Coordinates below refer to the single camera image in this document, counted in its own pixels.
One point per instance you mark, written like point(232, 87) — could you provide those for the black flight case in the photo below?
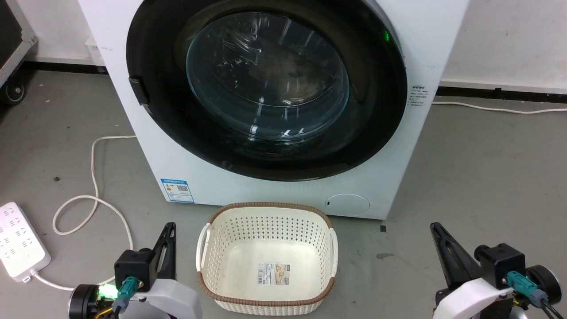
point(11, 35)

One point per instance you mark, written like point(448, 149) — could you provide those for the white power strip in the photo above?
point(17, 239)

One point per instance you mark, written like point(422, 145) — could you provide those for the blue energy label sticker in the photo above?
point(177, 190)

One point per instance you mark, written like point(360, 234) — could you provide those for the round white filter cover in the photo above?
point(347, 204)

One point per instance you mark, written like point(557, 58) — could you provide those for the washer door hinge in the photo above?
point(138, 91)

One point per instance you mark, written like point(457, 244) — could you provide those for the cream perforated laundry basket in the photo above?
point(266, 239)

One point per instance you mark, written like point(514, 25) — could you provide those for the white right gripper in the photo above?
point(474, 301)

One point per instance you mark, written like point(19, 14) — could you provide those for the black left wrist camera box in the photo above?
point(133, 266)

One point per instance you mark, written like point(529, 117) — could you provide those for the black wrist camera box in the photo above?
point(500, 261)
point(133, 266)

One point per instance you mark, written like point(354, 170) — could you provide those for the black caster wheel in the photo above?
point(13, 92)

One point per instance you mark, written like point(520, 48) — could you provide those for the white front-load washing machine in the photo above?
point(266, 192)

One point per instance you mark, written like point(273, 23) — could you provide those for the paper label in basket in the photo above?
point(273, 274)

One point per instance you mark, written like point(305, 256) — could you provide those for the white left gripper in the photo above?
point(172, 301)

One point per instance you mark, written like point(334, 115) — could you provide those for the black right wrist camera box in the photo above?
point(500, 261)

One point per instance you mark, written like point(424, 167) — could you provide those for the white warning text sticker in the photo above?
point(418, 96)

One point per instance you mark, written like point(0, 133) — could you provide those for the black round glass washer door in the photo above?
point(372, 110)

